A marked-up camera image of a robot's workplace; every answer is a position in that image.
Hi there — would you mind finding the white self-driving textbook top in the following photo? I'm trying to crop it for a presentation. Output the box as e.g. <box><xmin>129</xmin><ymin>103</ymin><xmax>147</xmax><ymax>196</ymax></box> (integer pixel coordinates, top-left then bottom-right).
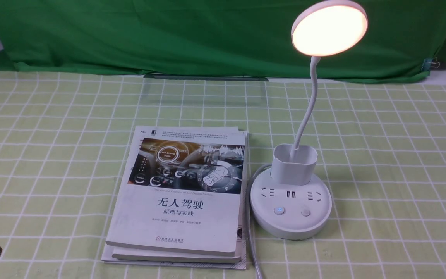
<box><xmin>106</xmin><ymin>125</ymin><xmax>246</xmax><ymax>257</ymax></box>

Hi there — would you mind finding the white desk lamp with socket base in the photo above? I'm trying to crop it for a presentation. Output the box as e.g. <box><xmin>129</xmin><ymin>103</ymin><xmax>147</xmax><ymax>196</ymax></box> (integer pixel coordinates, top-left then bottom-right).
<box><xmin>248</xmin><ymin>0</ymin><xmax>368</xmax><ymax>240</ymax></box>

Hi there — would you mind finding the green backdrop cloth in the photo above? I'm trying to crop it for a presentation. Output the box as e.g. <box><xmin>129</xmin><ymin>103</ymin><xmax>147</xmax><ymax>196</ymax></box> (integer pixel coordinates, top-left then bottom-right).
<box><xmin>0</xmin><ymin>0</ymin><xmax>446</xmax><ymax>83</ymax></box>

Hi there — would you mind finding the green checkered tablecloth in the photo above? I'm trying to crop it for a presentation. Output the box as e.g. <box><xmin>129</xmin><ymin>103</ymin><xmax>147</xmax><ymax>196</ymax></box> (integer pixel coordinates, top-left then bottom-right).
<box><xmin>0</xmin><ymin>72</ymin><xmax>446</xmax><ymax>279</ymax></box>

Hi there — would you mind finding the grey lamp power cable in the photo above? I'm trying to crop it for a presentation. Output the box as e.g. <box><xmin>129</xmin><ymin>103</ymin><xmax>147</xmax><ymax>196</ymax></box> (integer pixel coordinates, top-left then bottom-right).
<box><xmin>245</xmin><ymin>163</ymin><xmax>273</xmax><ymax>279</ymax></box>

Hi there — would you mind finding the bottom thin white booklet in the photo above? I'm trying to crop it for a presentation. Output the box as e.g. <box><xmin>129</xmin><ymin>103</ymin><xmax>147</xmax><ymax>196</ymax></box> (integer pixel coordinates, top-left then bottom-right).
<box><xmin>101</xmin><ymin>132</ymin><xmax>249</xmax><ymax>270</ymax></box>

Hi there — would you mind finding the metal binder clip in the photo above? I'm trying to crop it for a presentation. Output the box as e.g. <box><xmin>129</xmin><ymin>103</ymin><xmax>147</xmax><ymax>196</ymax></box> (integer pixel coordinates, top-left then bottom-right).
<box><xmin>421</xmin><ymin>58</ymin><xmax>441</xmax><ymax>71</ymax></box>

